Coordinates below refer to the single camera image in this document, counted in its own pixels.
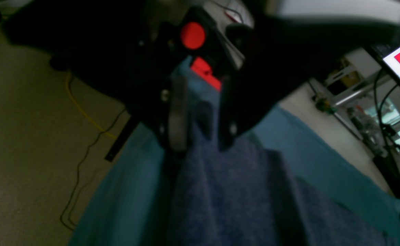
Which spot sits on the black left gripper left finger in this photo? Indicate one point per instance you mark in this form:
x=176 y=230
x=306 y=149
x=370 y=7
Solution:
x=111 y=45

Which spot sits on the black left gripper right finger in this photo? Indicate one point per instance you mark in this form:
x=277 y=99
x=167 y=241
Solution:
x=293 y=41

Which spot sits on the blue grey T-shirt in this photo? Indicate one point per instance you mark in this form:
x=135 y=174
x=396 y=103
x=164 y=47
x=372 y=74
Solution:
x=247 y=196

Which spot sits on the orange black clamp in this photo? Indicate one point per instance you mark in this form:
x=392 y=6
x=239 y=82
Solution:
x=193 y=37

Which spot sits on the teal table cloth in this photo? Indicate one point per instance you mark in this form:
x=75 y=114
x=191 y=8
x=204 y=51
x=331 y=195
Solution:
x=131 y=207

